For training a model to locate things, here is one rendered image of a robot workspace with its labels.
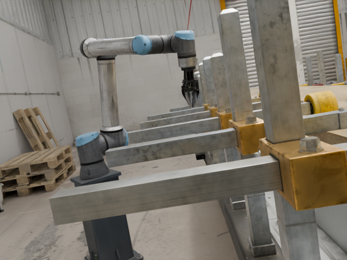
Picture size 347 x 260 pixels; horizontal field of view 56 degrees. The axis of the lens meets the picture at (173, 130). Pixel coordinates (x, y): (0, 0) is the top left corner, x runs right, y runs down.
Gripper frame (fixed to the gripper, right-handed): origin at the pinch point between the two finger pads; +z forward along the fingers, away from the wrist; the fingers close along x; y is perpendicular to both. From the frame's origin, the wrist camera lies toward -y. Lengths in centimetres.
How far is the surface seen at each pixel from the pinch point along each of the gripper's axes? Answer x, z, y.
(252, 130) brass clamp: -1, -22, 111
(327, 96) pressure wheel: 25, -19, 85
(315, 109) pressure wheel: 22, -16, 86
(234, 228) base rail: -2, 8, 95
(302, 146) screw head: -3, -28, 134
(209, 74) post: 2, -23, 52
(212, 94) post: 2, -16, 54
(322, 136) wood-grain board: 20, -12, 93
